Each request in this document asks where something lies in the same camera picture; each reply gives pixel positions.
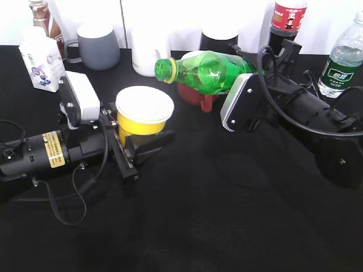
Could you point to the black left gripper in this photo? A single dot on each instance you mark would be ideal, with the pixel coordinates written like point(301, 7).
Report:
point(143, 146)

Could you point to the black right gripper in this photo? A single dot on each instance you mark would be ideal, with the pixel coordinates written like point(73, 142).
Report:
point(282, 91)

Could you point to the yellow paper cup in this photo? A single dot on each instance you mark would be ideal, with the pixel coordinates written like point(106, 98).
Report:
point(142, 110)

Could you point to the green plastic bottle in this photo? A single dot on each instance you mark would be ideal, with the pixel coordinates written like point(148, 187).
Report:
point(209, 72)

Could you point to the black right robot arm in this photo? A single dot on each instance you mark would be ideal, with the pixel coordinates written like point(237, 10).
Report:
point(335, 138)

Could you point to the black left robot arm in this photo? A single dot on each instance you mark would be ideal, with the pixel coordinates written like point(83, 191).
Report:
point(51, 153)

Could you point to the clear cestbon water bottle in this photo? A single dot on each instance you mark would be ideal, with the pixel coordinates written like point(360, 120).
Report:
point(344, 60)

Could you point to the cola bottle red label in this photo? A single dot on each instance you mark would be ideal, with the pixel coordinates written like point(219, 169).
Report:
point(285, 22)

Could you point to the black mug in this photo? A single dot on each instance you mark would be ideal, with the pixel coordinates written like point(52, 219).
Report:
point(218, 40)

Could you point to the red mug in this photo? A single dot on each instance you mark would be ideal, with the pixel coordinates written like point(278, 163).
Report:
point(193, 97)

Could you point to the white mug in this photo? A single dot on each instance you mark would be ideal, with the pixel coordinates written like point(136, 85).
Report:
point(148, 46)

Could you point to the grey mug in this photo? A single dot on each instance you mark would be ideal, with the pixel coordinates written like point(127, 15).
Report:
point(98, 46)

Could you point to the white blueberry milk carton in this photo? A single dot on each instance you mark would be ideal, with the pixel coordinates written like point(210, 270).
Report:
point(42, 59)

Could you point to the brown drink bottle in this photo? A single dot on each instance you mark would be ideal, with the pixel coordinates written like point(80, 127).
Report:
point(43, 18)

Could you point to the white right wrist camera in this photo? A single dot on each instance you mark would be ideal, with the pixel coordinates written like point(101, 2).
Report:
point(242, 103)

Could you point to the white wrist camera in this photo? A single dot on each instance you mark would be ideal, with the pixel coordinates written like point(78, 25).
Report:
point(78, 99)
point(242, 103)

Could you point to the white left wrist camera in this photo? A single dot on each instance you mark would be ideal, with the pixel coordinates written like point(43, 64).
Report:
point(78, 99)

